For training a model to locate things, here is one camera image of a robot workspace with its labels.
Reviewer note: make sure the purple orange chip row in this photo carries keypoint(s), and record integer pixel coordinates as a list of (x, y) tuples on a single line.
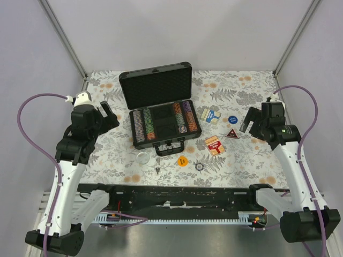
[(189, 115)]

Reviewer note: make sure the left aluminium frame post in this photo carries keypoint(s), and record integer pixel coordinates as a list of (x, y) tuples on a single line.
[(62, 36)]

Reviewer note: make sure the orange big blind button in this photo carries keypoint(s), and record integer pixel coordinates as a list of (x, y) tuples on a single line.
[(182, 161)]

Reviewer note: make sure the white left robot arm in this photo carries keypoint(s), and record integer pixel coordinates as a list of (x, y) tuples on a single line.
[(62, 230)]

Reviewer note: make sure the black poker set case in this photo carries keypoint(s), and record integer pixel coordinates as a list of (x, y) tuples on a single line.
[(157, 89)]

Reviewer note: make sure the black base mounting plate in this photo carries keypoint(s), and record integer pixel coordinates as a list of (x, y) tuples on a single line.
[(134, 198)]

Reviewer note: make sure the green chip row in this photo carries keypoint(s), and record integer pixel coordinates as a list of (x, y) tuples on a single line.
[(149, 125)]

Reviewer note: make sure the aluminium frame post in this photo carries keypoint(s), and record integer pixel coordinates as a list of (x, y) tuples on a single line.
[(313, 6), (62, 36)]

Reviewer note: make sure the red playing card deck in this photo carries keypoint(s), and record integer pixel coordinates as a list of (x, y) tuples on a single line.
[(214, 146)]

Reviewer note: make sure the blue small blind button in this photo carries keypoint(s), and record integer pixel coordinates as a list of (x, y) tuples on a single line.
[(232, 119)]

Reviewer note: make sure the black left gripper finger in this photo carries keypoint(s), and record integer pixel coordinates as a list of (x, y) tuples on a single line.
[(108, 123), (105, 109)]

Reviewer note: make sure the blue tan chip row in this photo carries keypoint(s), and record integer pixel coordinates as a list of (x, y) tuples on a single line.
[(139, 129)]

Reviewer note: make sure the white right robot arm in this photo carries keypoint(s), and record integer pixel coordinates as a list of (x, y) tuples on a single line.
[(306, 217)]

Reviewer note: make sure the slotted cable duct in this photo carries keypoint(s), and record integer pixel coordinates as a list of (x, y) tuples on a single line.
[(126, 219)]

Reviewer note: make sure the triangular all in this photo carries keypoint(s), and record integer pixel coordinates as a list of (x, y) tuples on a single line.
[(232, 134)]

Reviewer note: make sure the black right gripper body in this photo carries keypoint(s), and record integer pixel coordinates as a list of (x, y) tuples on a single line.
[(265, 125)]

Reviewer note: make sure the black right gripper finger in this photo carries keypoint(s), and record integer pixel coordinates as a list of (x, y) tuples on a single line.
[(251, 116), (256, 129)]

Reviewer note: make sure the right aluminium frame post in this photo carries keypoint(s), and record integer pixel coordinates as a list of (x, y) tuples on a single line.
[(313, 6)]

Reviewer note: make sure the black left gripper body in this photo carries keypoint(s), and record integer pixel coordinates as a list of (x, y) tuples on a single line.
[(96, 128)]

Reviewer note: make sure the clear dealer button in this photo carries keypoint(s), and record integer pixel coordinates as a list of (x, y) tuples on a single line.
[(143, 158)]

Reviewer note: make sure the orange black chip row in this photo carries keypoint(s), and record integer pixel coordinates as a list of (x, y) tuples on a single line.
[(179, 118)]

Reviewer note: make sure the blue playing card deck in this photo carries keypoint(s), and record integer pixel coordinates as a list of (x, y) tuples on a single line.
[(210, 116)]

